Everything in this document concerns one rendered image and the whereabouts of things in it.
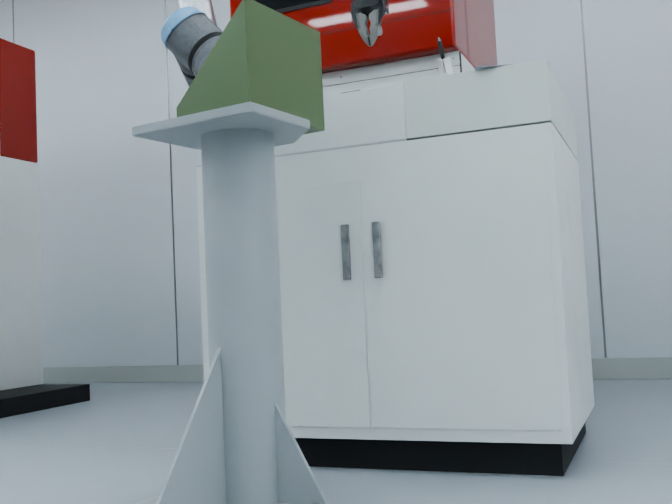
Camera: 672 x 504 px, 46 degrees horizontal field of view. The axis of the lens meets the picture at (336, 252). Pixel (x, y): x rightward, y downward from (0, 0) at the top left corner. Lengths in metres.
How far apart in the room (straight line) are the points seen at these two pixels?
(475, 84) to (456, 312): 0.55
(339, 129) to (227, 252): 0.55
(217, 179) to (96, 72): 3.68
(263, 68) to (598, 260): 2.60
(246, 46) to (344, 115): 0.48
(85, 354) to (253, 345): 3.59
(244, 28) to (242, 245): 0.44
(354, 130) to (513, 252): 0.51
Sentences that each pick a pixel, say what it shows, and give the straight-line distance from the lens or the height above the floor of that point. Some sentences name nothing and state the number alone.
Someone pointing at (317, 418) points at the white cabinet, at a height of 0.13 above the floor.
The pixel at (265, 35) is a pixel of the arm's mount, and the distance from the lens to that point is 1.71.
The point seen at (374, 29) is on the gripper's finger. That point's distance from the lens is 2.12.
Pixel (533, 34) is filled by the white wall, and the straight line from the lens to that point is 4.20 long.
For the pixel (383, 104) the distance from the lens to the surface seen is 2.02.
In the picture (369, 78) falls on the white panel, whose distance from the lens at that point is 2.74.
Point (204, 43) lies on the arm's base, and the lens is 1.81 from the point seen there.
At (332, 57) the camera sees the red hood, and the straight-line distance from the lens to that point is 2.75.
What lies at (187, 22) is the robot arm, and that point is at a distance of 1.87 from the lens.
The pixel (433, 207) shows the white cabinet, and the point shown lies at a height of 0.64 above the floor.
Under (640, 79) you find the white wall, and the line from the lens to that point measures 4.09.
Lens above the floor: 0.42
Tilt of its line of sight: 4 degrees up
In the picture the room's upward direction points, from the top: 3 degrees counter-clockwise
